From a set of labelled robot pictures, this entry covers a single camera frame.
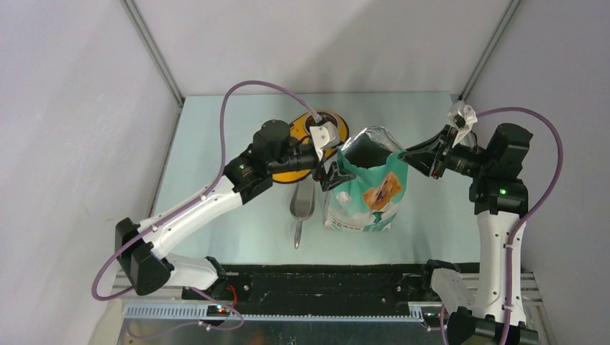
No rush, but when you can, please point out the metal food scoop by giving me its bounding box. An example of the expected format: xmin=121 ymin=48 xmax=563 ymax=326
xmin=289 ymin=178 xmax=315 ymax=249

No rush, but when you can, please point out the grey slotted cable duct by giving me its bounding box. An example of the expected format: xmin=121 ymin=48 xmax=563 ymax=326
xmin=124 ymin=303 xmax=424 ymax=322

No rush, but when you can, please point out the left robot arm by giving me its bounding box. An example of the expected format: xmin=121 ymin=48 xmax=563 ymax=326
xmin=115 ymin=113 xmax=347 ymax=300

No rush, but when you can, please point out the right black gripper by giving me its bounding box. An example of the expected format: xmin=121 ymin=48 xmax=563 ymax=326
xmin=399 ymin=124 xmax=493 ymax=179

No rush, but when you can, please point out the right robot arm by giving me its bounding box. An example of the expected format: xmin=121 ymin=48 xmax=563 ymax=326
xmin=399 ymin=124 xmax=540 ymax=344

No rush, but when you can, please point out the green pet food bag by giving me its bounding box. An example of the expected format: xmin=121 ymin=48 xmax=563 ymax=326
xmin=323 ymin=126 xmax=409 ymax=232

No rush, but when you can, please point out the brown pet food kibble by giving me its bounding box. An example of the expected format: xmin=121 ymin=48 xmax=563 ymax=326
xmin=324 ymin=118 xmax=338 ymax=133

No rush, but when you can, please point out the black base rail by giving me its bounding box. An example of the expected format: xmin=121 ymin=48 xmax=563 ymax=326
xmin=206 ymin=264 xmax=439 ymax=312

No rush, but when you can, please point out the right steel bowl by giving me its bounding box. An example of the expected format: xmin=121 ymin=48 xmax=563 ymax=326
xmin=314 ymin=111 xmax=339 ymax=137

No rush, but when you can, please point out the yellow double bowl feeder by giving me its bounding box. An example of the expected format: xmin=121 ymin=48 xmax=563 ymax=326
xmin=273 ymin=109 xmax=350 ymax=184

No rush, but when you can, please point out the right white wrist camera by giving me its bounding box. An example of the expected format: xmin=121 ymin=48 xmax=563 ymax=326
xmin=447 ymin=101 xmax=478 ymax=147

